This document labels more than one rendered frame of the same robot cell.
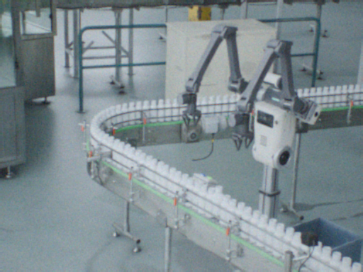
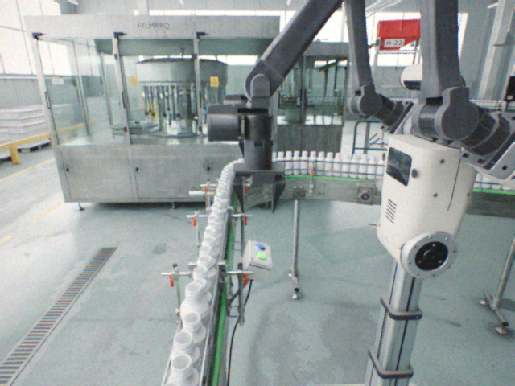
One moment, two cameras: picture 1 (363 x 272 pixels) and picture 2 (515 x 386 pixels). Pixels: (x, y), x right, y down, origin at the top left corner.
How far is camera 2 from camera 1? 367 cm
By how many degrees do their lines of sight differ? 35
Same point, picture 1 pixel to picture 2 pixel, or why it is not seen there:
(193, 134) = (364, 195)
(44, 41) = (335, 129)
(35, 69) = (326, 147)
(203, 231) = not seen: hidden behind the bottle
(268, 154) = (394, 240)
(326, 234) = not seen: outside the picture
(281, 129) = (427, 190)
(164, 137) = (336, 194)
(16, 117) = not seen: hidden behind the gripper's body
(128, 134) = (296, 182)
